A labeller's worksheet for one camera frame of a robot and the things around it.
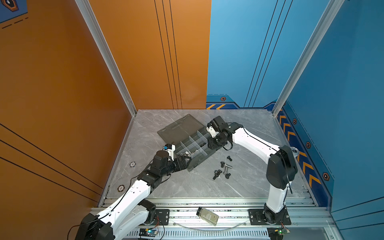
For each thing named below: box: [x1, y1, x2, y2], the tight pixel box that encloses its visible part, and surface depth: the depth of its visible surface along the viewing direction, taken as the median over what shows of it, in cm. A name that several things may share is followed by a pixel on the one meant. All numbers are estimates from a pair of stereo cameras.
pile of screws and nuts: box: [212, 161, 233, 180], surface depth 90 cm
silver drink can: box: [290, 146, 300, 159], surface depth 83 cm
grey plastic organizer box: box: [157, 114, 217, 172], surface depth 106 cm
